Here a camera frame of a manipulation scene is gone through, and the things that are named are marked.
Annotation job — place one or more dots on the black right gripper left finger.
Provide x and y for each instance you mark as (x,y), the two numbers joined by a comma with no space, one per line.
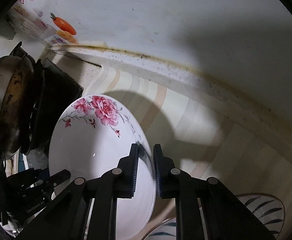
(87,209)

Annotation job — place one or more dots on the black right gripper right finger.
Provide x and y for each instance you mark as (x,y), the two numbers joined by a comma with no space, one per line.
(205,209)

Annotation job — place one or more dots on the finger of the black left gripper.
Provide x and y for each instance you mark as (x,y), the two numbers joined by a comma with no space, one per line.
(59,178)

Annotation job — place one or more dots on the white plate pink rose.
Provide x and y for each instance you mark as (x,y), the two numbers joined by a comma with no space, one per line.
(90,137)

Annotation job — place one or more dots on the blue striped plate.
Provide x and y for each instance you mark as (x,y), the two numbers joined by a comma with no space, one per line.
(164,231)

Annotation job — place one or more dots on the beige striped counter mat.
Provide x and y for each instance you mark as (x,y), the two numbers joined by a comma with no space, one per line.
(200,140)

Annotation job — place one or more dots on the black striped plate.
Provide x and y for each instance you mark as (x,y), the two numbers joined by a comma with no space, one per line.
(266,208)

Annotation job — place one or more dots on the black stove top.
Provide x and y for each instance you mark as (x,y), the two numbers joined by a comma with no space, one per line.
(56,91)

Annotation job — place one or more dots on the metal wok pan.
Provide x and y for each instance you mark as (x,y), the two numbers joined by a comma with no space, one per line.
(17,80)

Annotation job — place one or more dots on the colourful fruit wall sticker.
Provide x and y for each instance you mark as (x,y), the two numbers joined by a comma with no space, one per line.
(28,16)

